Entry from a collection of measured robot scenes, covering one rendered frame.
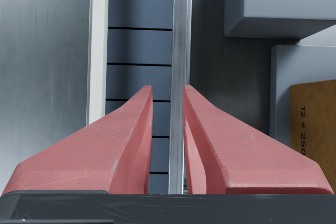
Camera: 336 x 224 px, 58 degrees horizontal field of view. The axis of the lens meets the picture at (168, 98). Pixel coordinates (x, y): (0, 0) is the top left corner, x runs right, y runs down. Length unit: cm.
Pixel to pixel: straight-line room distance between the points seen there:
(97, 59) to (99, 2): 5
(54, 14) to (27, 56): 6
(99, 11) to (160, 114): 12
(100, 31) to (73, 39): 10
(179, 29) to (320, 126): 17
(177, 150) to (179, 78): 6
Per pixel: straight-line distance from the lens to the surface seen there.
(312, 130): 34
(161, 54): 33
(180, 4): 25
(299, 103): 36
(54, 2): 41
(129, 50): 33
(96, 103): 29
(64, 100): 39
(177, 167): 25
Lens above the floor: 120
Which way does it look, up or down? 88 degrees down
